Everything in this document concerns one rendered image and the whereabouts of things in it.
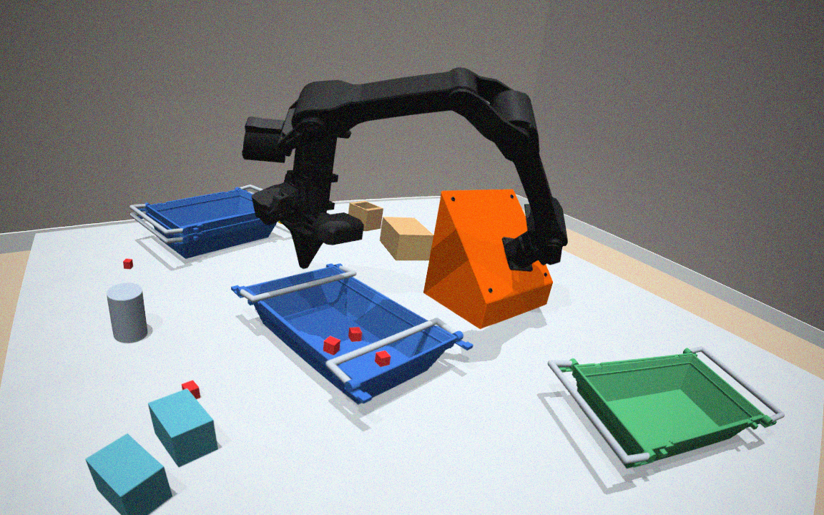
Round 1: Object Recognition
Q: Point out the green plastic tray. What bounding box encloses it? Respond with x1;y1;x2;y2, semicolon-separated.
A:
547;347;785;469

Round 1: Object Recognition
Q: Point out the dark grey cylinder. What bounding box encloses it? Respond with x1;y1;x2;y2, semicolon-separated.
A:
107;283;147;344

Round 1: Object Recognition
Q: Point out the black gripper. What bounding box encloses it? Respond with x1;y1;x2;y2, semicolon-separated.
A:
280;164;364;270

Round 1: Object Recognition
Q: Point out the light blue cube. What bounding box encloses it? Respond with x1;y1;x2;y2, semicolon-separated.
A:
148;388;218;468
86;433;172;515

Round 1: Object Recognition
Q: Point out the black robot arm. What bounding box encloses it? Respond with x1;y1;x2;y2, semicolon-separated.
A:
242;67;568;272

